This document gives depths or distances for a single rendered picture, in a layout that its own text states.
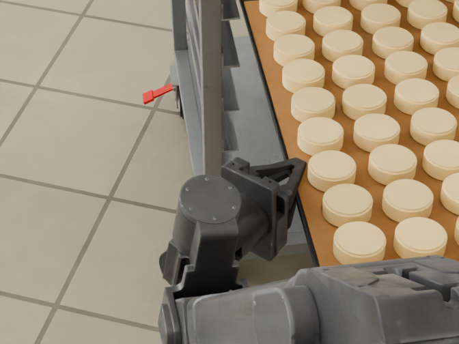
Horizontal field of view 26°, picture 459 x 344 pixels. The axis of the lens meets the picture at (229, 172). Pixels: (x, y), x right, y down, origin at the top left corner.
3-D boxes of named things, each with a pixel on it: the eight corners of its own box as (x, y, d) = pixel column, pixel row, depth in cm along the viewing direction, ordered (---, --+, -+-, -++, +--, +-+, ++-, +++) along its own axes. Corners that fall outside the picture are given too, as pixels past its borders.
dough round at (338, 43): (364, 44, 124) (365, 31, 123) (359, 67, 121) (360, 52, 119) (324, 40, 125) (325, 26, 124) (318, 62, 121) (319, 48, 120)
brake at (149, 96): (177, 91, 226) (175, 87, 225) (145, 106, 228) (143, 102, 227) (176, 81, 229) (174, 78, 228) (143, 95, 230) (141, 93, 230)
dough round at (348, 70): (340, 63, 121) (341, 50, 120) (379, 73, 119) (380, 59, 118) (325, 85, 118) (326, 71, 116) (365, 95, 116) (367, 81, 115)
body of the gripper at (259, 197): (231, 226, 107) (188, 267, 103) (231, 155, 100) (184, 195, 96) (281, 252, 104) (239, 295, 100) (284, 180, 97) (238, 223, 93)
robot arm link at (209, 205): (164, 359, 91) (255, 348, 93) (179, 288, 82) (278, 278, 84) (142, 253, 98) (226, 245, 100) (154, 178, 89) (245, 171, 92)
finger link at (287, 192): (274, 181, 111) (223, 229, 106) (275, 132, 107) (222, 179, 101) (325, 206, 108) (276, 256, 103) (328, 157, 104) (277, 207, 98)
